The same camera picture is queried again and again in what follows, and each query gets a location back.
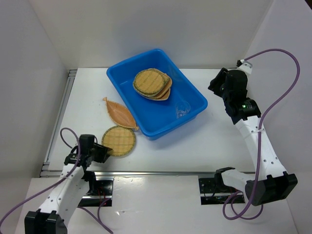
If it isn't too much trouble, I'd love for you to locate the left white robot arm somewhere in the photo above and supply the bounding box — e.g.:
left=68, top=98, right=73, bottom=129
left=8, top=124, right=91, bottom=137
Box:
left=24, top=134, right=113, bottom=234

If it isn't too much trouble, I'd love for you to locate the clear drinking glass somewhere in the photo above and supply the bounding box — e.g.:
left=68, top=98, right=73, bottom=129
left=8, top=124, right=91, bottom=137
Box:
left=175, top=101, right=191, bottom=119

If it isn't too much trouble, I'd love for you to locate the fish-shaped brown woven basket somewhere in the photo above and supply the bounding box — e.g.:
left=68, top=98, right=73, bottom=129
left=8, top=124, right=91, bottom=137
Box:
left=102, top=97, right=139, bottom=131

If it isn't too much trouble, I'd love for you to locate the round bamboo tray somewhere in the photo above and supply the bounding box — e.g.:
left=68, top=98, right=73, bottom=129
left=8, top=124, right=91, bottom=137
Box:
left=133, top=70, right=165, bottom=95
left=101, top=126, right=136, bottom=157

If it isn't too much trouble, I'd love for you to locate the square bamboo tray green rim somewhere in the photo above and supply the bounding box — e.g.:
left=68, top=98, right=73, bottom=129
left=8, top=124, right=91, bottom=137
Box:
left=133, top=68, right=172, bottom=99

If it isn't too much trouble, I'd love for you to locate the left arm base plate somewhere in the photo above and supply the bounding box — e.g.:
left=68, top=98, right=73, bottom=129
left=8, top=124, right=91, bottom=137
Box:
left=79, top=178, right=114, bottom=207

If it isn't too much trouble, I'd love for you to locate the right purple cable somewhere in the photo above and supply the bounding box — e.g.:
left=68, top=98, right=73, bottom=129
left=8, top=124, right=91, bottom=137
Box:
left=222, top=48, right=301, bottom=219

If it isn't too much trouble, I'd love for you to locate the blue plastic bin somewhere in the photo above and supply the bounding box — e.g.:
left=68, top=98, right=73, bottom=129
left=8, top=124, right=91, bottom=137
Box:
left=106, top=49, right=208, bottom=140

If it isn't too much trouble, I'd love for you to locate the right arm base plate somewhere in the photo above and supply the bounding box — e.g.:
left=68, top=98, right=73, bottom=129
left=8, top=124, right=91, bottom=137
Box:
left=198, top=178, right=237, bottom=205

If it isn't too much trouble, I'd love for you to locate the aluminium rail front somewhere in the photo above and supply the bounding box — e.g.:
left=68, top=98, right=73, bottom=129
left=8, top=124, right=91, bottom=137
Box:
left=40, top=170, right=256, bottom=177

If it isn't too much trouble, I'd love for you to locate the triangular brown woven basket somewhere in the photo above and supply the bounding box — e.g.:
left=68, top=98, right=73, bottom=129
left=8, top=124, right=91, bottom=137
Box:
left=144, top=89, right=171, bottom=101

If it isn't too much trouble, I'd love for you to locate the rounded square brown woven tray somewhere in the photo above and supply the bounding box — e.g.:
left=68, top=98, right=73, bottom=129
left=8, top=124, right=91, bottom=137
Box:
left=155, top=73, right=173, bottom=98

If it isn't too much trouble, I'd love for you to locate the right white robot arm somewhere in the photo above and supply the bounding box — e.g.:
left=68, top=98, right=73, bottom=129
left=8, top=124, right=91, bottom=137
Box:
left=208, top=68, right=298, bottom=206

